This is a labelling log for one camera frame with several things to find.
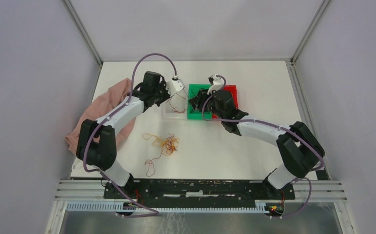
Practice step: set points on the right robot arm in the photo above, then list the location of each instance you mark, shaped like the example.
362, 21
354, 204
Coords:
299, 149

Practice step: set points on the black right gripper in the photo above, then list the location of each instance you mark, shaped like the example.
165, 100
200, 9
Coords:
203, 96

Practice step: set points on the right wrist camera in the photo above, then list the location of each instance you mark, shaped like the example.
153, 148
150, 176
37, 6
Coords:
217, 82

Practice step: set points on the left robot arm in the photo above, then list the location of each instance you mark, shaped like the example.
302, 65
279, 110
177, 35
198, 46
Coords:
97, 138

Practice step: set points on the clear plastic bin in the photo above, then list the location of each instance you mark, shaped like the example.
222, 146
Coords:
176, 106

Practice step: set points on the pink cloth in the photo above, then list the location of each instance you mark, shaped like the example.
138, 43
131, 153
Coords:
103, 104

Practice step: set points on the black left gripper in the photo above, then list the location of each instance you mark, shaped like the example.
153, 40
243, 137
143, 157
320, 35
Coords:
163, 85

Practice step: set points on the white cable duct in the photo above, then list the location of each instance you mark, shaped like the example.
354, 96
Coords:
123, 207

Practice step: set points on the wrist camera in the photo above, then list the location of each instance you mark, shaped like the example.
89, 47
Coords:
174, 86
217, 82

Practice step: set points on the green plastic bin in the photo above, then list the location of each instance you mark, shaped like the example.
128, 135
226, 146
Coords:
192, 91

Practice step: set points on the red plastic bin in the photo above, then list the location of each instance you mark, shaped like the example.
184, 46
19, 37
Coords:
234, 93

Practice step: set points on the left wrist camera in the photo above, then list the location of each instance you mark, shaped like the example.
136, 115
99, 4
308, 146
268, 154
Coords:
174, 86

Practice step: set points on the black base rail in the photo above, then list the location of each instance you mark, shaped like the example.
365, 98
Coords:
184, 193

